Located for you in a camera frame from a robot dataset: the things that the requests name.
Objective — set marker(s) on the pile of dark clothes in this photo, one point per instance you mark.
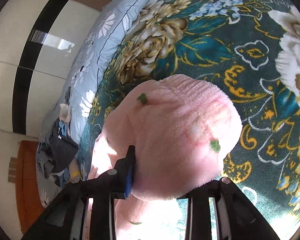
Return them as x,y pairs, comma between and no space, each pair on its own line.
43,160

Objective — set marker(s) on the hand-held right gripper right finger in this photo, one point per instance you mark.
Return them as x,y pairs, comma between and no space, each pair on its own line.
230,190

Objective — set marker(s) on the grey daisy print duvet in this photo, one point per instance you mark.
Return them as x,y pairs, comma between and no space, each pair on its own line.
102,42

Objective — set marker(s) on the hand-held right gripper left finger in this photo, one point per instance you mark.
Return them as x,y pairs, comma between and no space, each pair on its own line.
128,178

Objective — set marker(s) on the white wardrobe with black stripe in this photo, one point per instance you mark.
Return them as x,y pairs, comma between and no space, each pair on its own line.
15,42

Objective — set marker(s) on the green floral blanket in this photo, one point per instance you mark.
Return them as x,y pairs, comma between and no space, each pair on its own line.
215,42

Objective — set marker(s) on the cream cloth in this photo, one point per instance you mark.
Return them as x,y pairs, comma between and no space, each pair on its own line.
65,112

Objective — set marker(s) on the dark cloth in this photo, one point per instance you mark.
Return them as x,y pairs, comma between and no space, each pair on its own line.
63,150

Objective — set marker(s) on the wall switch panel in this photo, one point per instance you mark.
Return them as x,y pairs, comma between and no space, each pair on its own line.
13,168

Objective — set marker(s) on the wooden bed headboard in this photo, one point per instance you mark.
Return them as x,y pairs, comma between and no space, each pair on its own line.
27,192

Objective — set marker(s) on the pink fleece garment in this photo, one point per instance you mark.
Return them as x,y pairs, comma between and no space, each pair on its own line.
177,135

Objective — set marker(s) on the yellow patterned cloth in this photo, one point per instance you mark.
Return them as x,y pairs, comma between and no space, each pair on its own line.
74,171

